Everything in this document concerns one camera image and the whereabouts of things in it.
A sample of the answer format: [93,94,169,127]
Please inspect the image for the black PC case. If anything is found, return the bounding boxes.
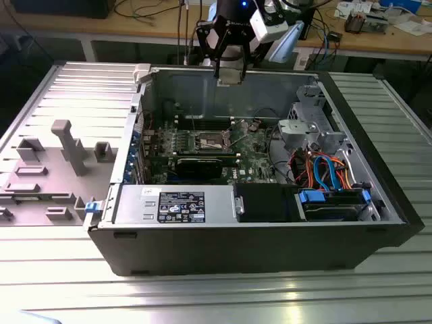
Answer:
[82,62,425,277]

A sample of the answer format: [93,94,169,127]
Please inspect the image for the black drive bay cover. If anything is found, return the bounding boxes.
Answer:
[234,184,300,223]

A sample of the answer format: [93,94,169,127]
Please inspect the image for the beige case latch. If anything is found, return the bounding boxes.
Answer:
[132,63,153,84]

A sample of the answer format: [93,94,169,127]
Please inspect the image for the black graphics card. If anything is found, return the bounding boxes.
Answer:
[175,155,223,180]

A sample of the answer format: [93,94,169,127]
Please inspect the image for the blue flat wire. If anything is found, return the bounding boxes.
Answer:
[323,153,342,192]
[313,155,330,188]

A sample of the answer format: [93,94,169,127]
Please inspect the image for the grey device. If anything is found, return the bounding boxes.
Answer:
[364,13,389,34]

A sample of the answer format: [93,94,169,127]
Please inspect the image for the metal socket cover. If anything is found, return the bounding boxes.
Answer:
[225,119,251,148]

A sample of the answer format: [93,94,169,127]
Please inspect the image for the black monitor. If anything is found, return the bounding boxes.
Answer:
[9,0,111,20]

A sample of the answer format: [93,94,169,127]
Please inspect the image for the green motherboard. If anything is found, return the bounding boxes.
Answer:
[141,117,281,185]

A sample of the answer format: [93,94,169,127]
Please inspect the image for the black heatsink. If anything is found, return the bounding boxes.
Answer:
[344,9,366,34]

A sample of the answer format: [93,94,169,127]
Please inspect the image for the CPU socket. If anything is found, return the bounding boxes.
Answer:
[194,130,231,151]

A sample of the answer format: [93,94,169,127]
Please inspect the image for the wooden desk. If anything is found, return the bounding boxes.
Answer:
[0,0,432,61]

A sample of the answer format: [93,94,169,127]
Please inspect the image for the metal drive cage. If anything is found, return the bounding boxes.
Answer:
[277,84,350,155]

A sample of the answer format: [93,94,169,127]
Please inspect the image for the black RAM slot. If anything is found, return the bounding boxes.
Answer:
[175,121,236,127]
[175,113,236,119]
[175,125,236,131]
[175,117,236,123]

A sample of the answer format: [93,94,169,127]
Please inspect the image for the orange wire bundle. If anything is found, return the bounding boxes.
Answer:
[296,152,355,192]

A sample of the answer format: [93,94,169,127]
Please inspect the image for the grey parts rack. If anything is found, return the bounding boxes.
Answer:
[0,119,119,227]

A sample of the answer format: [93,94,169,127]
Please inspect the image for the white papers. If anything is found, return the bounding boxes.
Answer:
[393,16,432,36]

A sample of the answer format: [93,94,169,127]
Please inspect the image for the silver power supply unit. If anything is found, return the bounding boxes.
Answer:
[114,184,236,225]

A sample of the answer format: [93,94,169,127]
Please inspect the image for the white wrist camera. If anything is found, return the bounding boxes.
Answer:
[249,8,290,43]

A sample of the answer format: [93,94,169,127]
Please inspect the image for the hard disk blue carrier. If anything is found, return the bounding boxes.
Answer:
[296,188,372,222]

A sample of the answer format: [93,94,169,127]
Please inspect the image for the silver CPU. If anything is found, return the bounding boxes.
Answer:
[217,69,246,87]

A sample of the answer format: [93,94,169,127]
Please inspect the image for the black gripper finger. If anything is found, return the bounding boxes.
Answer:
[196,19,234,80]
[234,32,253,84]

